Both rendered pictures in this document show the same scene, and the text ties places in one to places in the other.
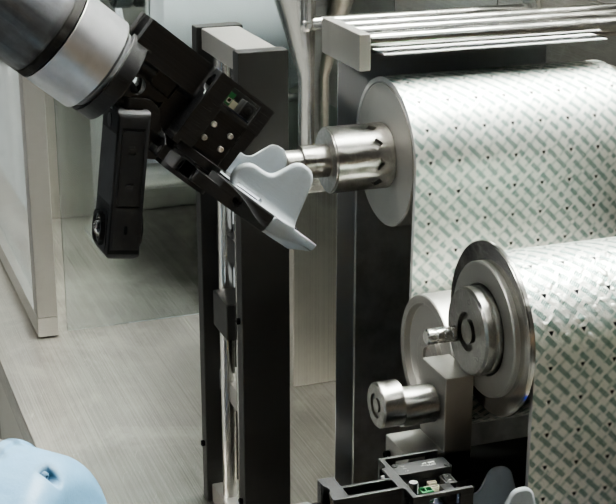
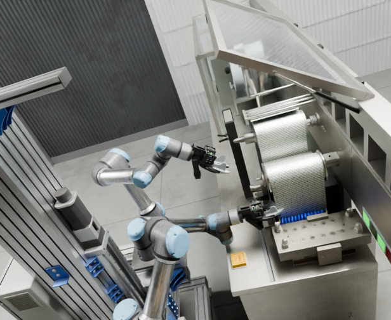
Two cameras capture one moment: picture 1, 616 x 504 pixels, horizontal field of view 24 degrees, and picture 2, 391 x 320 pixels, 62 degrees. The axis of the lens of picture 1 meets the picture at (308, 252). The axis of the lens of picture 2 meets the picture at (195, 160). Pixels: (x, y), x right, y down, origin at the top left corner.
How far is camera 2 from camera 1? 0.75 m
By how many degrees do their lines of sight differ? 31
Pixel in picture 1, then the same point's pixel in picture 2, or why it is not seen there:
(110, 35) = (186, 152)
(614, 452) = (291, 198)
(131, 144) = (195, 164)
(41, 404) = not seen: hidden behind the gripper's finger
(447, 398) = (261, 188)
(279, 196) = (221, 167)
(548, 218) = (288, 145)
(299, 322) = not seen: hidden behind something
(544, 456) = (277, 200)
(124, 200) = (195, 171)
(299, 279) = not seen: hidden behind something
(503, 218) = (278, 146)
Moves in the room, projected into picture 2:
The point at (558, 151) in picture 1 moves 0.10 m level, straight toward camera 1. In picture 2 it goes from (287, 134) to (282, 146)
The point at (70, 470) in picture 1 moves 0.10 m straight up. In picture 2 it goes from (178, 233) to (170, 216)
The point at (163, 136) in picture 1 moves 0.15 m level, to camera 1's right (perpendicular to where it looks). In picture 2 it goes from (200, 162) to (231, 160)
